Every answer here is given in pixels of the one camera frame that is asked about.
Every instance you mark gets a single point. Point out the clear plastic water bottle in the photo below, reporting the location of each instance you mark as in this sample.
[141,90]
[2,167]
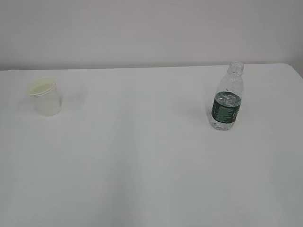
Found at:
[228,97]

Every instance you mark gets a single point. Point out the white paper cup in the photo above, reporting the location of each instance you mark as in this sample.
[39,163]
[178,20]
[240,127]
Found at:
[44,95]

